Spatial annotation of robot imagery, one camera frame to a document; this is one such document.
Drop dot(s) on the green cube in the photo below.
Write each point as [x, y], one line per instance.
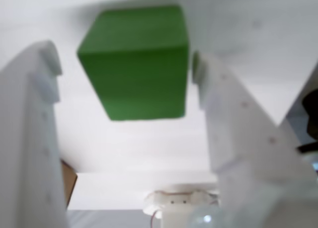
[136, 69]

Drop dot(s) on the brown cardboard box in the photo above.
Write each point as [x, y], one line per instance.
[68, 183]

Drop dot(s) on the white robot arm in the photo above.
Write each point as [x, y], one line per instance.
[176, 208]

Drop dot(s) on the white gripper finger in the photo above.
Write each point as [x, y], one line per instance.
[248, 151]
[27, 138]

